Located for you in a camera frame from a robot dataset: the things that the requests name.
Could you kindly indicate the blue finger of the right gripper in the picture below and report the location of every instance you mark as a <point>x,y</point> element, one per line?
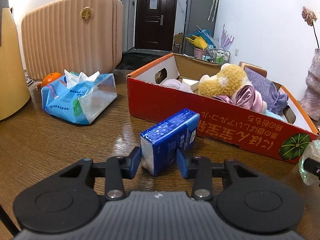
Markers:
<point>312,166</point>

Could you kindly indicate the dark brown entrance door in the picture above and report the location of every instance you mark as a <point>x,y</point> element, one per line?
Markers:
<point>155,24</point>

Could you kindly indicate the dried pink rose bouquet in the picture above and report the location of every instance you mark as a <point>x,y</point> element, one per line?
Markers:
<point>310,18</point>

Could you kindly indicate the white folded umbrella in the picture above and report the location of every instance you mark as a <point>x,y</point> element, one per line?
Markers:
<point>213,10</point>

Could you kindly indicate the yellow thermos jug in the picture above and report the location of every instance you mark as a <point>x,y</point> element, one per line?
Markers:
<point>14,90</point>

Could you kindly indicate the small blue tissue packet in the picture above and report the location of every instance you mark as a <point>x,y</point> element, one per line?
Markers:
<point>159,143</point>

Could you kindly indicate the pink ribbed suitcase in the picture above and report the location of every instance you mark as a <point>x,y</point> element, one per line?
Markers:
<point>74,35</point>

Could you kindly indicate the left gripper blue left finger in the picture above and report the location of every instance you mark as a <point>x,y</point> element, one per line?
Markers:
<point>135,158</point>

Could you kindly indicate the light pink soft cloth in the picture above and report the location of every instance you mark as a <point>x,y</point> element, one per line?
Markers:
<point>175,84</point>

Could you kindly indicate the blue tissue pack open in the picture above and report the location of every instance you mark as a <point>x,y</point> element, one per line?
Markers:
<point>78,98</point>

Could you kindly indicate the yellow blue bags pile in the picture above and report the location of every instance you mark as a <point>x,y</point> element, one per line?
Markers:
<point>201,39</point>

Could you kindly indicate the red orange cardboard box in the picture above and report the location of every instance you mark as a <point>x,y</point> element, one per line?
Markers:
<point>253,132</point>

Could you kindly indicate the grey refrigerator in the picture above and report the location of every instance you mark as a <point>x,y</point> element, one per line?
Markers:
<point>197,12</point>

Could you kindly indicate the orange fruit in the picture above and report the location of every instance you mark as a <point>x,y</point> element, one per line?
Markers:
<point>50,78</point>

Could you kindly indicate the pink yellow layered sponge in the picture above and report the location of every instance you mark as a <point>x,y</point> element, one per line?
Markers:
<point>254,68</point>

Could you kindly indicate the yellow white plush toy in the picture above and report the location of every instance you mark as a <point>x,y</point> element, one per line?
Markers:
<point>228,81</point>

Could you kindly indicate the wire rack with bottles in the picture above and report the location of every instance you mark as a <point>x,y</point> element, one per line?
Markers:
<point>217,56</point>

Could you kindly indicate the purple satin scrunchie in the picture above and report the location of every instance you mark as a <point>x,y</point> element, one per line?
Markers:
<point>247,97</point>

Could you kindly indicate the black bag on floor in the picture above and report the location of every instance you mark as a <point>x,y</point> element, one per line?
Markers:
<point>132,60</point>

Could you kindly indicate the iridescent white plastic pouch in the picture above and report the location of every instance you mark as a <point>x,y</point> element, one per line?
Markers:
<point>311,151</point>

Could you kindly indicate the pink textured ceramic vase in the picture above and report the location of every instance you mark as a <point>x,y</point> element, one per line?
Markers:
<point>311,99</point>

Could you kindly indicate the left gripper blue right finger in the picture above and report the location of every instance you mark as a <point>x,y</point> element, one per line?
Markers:
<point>183,161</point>

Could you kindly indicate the purple knitted cloth pouch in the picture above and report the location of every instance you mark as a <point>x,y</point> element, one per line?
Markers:
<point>276,101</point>

